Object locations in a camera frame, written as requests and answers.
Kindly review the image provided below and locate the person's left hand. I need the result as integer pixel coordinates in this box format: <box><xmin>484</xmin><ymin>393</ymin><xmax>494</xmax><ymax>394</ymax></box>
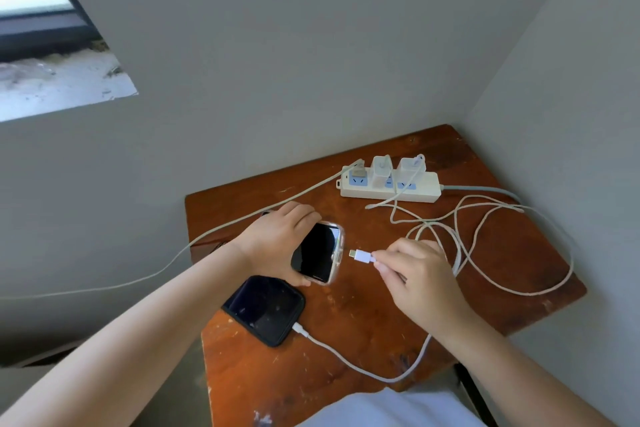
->
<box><xmin>233</xmin><ymin>201</ymin><xmax>324</xmax><ymax>289</ymax></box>

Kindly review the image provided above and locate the person's right hand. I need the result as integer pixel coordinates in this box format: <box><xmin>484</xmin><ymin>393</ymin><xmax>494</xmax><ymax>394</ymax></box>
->
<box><xmin>372</xmin><ymin>238</ymin><xmax>477</xmax><ymax>338</ymax></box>

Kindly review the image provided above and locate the white charging cable with connector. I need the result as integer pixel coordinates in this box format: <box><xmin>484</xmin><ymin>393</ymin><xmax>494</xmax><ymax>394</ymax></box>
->
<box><xmin>348</xmin><ymin>194</ymin><xmax>576</xmax><ymax>298</ymax></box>

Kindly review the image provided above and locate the person's left forearm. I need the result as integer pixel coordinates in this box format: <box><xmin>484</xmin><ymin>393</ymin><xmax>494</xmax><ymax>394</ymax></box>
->
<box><xmin>0</xmin><ymin>241</ymin><xmax>253</xmax><ymax>427</ymax></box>

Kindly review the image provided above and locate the person's right forearm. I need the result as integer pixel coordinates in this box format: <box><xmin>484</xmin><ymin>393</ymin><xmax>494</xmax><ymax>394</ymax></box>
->
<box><xmin>434</xmin><ymin>311</ymin><xmax>617</xmax><ymax>427</ymax></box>

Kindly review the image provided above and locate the black smartphone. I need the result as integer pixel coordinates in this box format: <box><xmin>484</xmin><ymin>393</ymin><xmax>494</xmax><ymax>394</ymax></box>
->
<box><xmin>221</xmin><ymin>275</ymin><xmax>307</xmax><ymax>349</ymax></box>

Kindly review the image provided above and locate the white power strip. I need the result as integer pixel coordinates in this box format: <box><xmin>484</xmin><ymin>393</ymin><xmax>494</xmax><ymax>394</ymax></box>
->
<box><xmin>335</xmin><ymin>164</ymin><xmax>444</xmax><ymax>203</ymax></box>

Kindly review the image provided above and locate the white charger adapter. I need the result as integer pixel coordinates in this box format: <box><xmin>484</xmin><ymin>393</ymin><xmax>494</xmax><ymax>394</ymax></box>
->
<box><xmin>396</xmin><ymin>154</ymin><xmax>427</xmax><ymax>183</ymax></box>
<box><xmin>371</xmin><ymin>155</ymin><xmax>396</xmax><ymax>183</ymax></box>

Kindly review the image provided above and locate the white shirt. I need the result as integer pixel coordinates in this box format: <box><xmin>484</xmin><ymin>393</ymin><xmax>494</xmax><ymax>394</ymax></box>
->
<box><xmin>299</xmin><ymin>388</ymin><xmax>487</xmax><ymax>427</ymax></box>

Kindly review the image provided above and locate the black table leg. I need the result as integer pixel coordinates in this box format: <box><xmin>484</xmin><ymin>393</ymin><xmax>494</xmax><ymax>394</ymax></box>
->
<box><xmin>454</xmin><ymin>363</ymin><xmax>497</xmax><ymax>427</ymax></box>

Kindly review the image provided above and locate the dusty window sill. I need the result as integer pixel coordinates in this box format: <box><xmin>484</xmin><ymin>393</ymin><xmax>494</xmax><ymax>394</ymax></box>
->
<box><xmin>0</xmin><ymin>48</ymin><xmax>140</xmax><ymax>123</ymax></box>

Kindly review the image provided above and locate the dark framed window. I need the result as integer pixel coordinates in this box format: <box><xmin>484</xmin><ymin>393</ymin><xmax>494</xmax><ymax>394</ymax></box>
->
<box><xmin>0</xmin><ymin>0</ymin><xmax>104</xmax><ymax>63</ymax></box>

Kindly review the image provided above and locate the grey power strip cord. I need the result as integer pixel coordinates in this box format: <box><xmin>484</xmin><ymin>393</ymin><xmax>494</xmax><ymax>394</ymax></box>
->
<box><xmin>442</xmin><ymin>184</ymin><xmax>524</xmax><ymax>205</ymax></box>

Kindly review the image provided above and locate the grey cable with plug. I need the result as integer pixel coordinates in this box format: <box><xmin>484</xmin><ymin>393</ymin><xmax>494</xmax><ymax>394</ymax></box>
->
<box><xmin>0</xmin><ymin>158</ymin><xmax>369</xmax><ymax>302</ymax></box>

